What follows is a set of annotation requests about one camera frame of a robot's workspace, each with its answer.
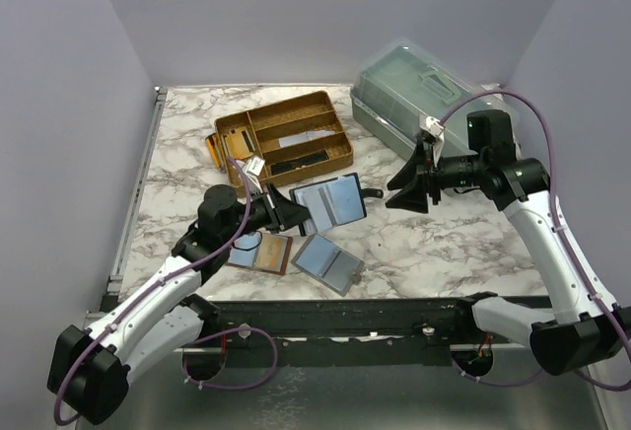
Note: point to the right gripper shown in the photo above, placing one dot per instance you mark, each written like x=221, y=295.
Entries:
x=414, y=195

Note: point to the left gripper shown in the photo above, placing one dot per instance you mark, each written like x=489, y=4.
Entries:
x=281, y=212

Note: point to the black card holder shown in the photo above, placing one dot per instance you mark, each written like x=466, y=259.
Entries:
x=333, y=202

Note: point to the silver card with stripe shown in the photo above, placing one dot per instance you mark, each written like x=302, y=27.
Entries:
x=315, y=134

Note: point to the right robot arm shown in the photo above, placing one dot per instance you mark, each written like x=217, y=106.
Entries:
x=585, y=325

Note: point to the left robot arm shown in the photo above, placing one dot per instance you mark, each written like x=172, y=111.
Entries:
x=93, y=368

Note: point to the brown card holder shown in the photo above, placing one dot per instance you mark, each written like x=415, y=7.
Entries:
x=263, y=252

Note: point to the black VIP card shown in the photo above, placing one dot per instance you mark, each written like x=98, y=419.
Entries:
x=297, y=163

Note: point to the grey card holder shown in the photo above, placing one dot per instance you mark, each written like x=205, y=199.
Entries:
x=328, y=264

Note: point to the gold cards beside tray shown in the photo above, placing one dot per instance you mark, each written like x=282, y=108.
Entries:
x=214, y=152

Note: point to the woven rattan divider tray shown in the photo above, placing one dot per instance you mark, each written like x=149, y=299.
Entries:
x=267, y=124

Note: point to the green clear-lid storage box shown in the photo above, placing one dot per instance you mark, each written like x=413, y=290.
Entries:
x=401, y=85

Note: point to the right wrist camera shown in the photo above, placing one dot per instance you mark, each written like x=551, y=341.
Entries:
x=432, y=132

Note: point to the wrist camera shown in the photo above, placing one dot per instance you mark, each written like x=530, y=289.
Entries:
x=254, y=166
x=432, y=132

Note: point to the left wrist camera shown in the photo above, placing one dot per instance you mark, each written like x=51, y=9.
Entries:
x=254, y=166

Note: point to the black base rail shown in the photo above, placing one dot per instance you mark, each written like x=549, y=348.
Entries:
x=331, y=333

